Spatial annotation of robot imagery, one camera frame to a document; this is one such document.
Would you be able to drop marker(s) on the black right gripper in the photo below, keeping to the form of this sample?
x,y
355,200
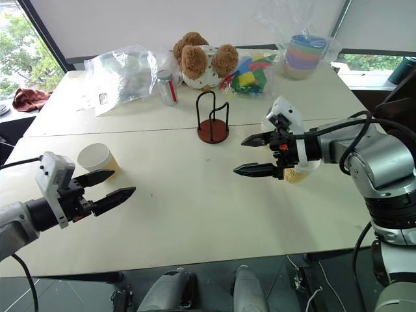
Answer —
x,y
286,152

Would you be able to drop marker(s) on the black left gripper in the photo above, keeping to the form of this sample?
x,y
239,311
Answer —
x,y
75,203

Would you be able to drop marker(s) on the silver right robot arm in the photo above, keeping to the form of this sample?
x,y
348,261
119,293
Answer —
x,y
383,159

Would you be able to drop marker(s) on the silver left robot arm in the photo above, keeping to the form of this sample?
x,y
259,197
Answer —
x,y
16,217

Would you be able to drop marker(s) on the yellow patterned paper cup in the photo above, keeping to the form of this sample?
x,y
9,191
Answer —
x,y
94,157
297,175

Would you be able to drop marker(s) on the bag of colourful blocks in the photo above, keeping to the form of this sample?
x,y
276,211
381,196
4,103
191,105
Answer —
x,y
248,76

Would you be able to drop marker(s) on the clear jar with red label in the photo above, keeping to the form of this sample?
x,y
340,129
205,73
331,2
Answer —
x,y
167,89

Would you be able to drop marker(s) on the brown and white plush toy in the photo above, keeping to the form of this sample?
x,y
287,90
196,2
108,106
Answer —
x,y
195,61

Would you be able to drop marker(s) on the stack of colourful bowls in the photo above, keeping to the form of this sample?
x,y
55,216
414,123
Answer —
x,y
304,53

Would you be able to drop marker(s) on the clear plastic zip bag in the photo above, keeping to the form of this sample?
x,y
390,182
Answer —
x,y
130,76

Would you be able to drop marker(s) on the brown cloth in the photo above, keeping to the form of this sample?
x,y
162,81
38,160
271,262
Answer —
x,y
31,99

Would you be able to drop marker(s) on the dark rounded grey shape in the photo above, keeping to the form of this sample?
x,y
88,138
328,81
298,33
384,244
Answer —
x,y
248,289
169,292

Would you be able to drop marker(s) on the clear crinkled plastic bag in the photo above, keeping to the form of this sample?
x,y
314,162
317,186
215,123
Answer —
x,y
331,48

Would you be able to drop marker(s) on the black power strip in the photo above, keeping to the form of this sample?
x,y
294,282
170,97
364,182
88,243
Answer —
x,y
308,286

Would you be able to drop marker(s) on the black chair back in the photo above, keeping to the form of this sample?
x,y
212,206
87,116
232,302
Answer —
x,y
398,107

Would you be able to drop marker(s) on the dark teal bottle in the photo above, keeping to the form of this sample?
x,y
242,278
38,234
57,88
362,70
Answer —
x,y
401,70

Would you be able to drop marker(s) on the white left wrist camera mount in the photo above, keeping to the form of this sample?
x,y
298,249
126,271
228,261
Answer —
x,y
52,182

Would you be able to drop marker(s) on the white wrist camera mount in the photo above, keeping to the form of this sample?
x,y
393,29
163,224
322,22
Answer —
x,y
289,112
52,182

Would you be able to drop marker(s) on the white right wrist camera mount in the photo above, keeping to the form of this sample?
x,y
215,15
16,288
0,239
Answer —
x,y
289,112

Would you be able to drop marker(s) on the black table frame bar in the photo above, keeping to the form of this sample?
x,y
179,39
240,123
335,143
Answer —
x,y
81,277

